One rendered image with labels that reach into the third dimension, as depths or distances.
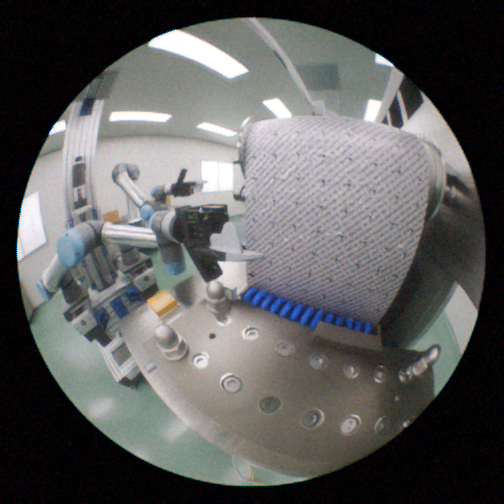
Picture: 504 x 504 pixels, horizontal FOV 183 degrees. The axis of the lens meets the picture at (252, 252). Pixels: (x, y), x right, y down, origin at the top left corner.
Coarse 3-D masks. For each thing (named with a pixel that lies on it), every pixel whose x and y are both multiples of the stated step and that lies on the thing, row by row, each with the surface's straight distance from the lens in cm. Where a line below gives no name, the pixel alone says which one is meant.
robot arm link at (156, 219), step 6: (162, 210) 44; (156, 216) 43; (162, 216) 39; (150, 222) 46; (156, 222) 41; (150, 228) 47; (156, 228) 41; (156, 234) 43; (162, 234) 39; (156, 240) 45; (162, 240) 42; (168, 240) 41
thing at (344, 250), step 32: (256, 192) 20; (288, 192) 18; (320, 192) 17; (352, 192) 17; (256, 224) 21; (288, 224) 19; (320, 224) 18; (352, 224) 18; (384, 224) 18; (416, 224) 20; (288, 256) 20; (320, 256) 19; (352, 256) 19; (384, 256) 20; (288, 288) 23; (320, 288) 21; (352, 288) 21; (384, 288) 22
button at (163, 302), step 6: (162, 294) 47; (168, 294) 46; (150, 300) 46; (156, 300) 45; (162, 300) 44; (168, 300) 44; (174, 300) 43; (150, 306) 46; (156, 306) 43; (162, 306) 42; (168, 306) 43; (174, 306) 44; (156, 312) 42; (162, 312) 43
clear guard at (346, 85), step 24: (264, 24) 80; (288, 24) 74; (288, 48) 87; (312, 48) 79; (336, 48) 73; (360, 48) 67; (312, 72) 95; (336, 72) 84; (360, 72) 76; (384, 72) 70; (312, 96) 121; (336, 96) 103; (360, 96) 90
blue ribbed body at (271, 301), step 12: (252, 288) 24; (252, 300) 23; (264, 300) 22; (276, 300) 22; (288, 312) 22; (300, 312) 21; (312, 312) 22; (324, 312) 23; (312, 324) 21; (336, 324) 21; (348, 324) 22; (360, 324) 23
